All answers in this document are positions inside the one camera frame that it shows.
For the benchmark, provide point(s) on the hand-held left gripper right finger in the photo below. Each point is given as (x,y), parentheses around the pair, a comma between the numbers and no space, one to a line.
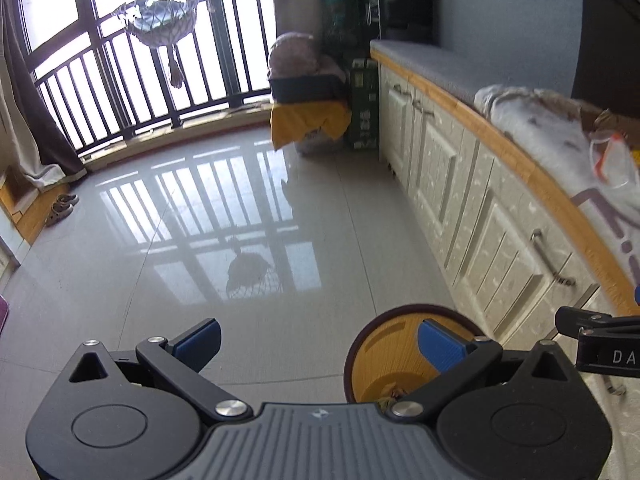
(440,345)

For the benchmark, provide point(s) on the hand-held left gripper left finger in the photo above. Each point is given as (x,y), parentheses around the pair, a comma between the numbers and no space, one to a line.
(200,342)

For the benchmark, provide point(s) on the yellow woven wastebasket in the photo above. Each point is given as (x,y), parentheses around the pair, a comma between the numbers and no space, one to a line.
(385,355)

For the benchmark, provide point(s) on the red printed plastic bag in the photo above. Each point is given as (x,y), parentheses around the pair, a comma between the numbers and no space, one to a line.
(617,160)

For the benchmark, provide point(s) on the white bench cabinet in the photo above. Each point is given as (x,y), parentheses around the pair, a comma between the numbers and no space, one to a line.
(450,160)

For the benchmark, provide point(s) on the bear printed blanket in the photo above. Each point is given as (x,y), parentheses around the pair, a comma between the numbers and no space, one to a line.
(540,135)

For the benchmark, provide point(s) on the beige sandal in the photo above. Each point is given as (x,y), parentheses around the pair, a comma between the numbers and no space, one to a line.
(57,215)
(67,200)

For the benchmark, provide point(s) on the white curtain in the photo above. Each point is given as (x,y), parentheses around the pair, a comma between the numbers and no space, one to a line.
(45,176)

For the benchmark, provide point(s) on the white sack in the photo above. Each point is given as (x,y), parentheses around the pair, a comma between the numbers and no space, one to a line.
(317,142)

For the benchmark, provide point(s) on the black balcony railing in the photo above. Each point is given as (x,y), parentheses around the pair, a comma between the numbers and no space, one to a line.
(171,105)

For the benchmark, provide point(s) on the yellow cloth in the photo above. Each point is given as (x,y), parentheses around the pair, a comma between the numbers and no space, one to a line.
(305,115)

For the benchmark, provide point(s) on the green cardboard box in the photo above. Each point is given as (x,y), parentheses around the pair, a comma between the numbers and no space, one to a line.
(363,105)

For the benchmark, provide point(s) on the dark storage tray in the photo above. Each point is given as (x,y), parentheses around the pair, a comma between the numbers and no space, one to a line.
(305,87)

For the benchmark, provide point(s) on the grey bench cushion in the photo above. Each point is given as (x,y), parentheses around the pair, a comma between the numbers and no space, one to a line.
(430,65)

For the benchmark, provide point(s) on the brown curtain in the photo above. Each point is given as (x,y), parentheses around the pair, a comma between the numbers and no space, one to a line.
(30,110)

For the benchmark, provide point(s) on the grey fabric storage box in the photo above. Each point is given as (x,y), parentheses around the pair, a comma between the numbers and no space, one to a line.
(505,25)

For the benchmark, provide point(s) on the pink cloth bundle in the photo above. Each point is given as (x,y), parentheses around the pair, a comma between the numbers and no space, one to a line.
(295,55)

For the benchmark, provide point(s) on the hanging net basket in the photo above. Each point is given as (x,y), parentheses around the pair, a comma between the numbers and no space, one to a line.
(160,20)

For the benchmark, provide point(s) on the bottled water pack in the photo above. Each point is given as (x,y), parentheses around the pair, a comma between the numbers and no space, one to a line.
(340,25)

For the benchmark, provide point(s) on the beige curtain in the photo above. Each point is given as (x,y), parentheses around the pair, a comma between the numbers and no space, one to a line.
(295,0)

